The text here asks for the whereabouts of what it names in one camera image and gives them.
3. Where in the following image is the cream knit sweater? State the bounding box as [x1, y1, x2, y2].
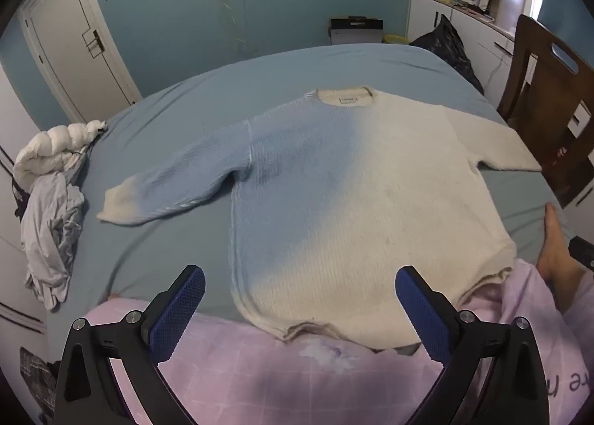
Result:
[97, 87, 543, 354]

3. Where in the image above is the white base cabinet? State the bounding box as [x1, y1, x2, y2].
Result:
[406, 0, 519, 111]

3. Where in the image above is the white hanging cable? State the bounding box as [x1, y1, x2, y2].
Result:
[238, 0, 257, 55]

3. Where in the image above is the grey clothes pile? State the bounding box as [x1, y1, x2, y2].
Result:
[21, 172, 87, 313]

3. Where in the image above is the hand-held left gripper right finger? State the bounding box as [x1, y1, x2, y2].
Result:
[394, 265, 551, 425]

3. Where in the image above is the black and white box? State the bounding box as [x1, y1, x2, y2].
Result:
[329, 16, 385, 46]

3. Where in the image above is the yellow hanging cable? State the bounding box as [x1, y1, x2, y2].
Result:
[216, 0, 238, 27]

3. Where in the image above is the brown wooden chair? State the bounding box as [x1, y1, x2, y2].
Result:
[496, 13, 594, 210]

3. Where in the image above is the black plastic bag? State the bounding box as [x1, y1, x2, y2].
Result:
[408, 14, 484, 94]

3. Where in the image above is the person's right foot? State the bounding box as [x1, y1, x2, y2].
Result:
[537, 203, 586, 311]

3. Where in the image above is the white puffer jacket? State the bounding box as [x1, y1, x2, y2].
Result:
[13, 120, 110, 189]

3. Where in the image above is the dark patterned cloth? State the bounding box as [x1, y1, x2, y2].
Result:
[19, 346, 59, 422]

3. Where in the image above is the white door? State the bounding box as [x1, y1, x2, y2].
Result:
[21, 0, 143, 124]

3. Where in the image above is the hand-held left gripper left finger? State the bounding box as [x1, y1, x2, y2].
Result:
[55, 264, 206, 425]

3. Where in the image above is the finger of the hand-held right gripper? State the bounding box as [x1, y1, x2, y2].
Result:
[568, 236, 594, 274]

